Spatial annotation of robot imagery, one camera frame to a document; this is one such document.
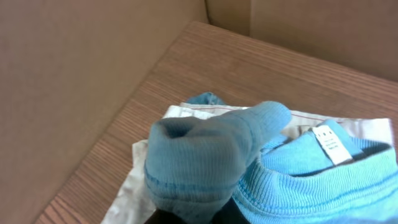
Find beige folded garment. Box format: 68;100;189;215
102;103;394;224

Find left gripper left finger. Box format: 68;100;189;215
151;209;185;224

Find light blue printed t-shirt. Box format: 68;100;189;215
144;101;397;223

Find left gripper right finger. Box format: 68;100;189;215
211;198;250;224

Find folded blue jeans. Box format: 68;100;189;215
186;91;226;105

